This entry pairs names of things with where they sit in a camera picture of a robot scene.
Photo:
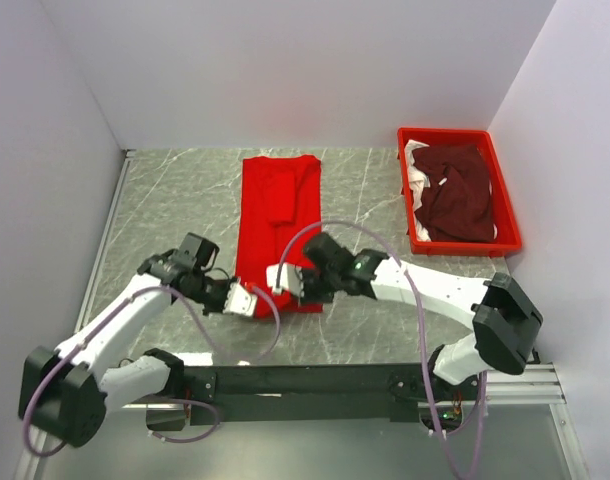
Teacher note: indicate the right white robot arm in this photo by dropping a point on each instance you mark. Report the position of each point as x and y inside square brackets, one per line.
[503, 321]

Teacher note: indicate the red t shirt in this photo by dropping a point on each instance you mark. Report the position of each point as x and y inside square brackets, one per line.
[279, 197]

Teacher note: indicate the red plastic bin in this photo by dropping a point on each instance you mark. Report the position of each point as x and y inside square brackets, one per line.
[508, 240]

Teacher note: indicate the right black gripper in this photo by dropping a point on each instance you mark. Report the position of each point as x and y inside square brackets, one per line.
[308, 288]

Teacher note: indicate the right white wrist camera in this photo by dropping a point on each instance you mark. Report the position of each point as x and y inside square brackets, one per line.
[285, 278]

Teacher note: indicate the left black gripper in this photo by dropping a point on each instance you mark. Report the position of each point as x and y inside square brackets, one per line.
[223, 298]

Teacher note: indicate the aluminium frame rail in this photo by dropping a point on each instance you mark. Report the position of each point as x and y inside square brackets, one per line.
[525, 385]

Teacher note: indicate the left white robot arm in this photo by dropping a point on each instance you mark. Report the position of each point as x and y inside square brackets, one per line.
[159, 282]

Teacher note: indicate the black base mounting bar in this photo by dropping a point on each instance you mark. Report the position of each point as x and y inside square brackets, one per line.
[300, 393]

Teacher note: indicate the white pink t shirt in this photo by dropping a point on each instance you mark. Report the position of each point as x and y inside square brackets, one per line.
[418, 181]

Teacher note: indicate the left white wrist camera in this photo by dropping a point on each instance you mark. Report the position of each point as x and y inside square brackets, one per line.
[240, 301]

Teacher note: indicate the dark maroon t shirt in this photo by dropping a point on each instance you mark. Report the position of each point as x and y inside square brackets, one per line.
[456, 205]

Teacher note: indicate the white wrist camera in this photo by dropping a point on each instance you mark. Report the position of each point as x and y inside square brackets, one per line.
[240, 301]
[285, 278]

